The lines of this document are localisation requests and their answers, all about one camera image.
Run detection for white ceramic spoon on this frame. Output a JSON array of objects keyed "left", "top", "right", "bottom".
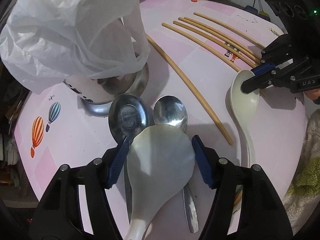
[
  {"left": 125, "top": 125, "right": 195, "bottom": 239},
  {"left": 226, "top": 69, "right": 259, "bottom": 168}
]

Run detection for small metal spoon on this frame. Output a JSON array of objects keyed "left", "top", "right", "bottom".
[{"left": 153, "top": 95, "right": 199, "bottom": 233}]

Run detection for wooden chopstick holder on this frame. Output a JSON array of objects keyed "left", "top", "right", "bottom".
[{"left": 147, "top": 35, "right": 234, "bottom": 145}]

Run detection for wooden chopstick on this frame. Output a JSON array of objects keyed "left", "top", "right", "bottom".
[
  {"left": 173, "top": 21, "right": 256, "bottom": 68},
  {"left": 183, "top": 17, "right": 261, "bottom": 63},
  {"left": 178, "top": 17, "right": 256, "bottom": 63},
  {"left": 149, "top": 25, "right": 251, "bottom": 88},
  {"left": 193, "top": 12, "right": 265, "bottom": 50}
]

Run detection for white ceramic spoon front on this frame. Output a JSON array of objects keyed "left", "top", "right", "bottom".
[{"left": 226, "top": 69, "right": 259, "bottom": 168}]

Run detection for white plastic bag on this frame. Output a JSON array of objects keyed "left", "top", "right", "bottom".
[{"left": 1, "top": 0, "right": 150, "bottom": 94}]

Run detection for metal utensil holder cup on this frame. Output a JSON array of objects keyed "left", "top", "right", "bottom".
[{"left": 63, "top": 64, "right": 149, "bottom": 117}]

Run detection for white towel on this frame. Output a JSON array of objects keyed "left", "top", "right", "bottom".
[{"left": 283, "top": 109, "right": 319, "bottom": 234}]

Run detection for person's right hand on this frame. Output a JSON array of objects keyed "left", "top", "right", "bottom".
[{"left": 304, "top": 88, "right": 320, "bottom": 105}]

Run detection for white ceramic spoon back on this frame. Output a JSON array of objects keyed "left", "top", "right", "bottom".
[{"left": 125, "top": 125, "right": 195, "bottom": 239}]

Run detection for large metal spoon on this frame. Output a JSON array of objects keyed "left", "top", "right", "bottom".
[{"left": 107, "top": 93, "right": 150, "bottom": 219}]

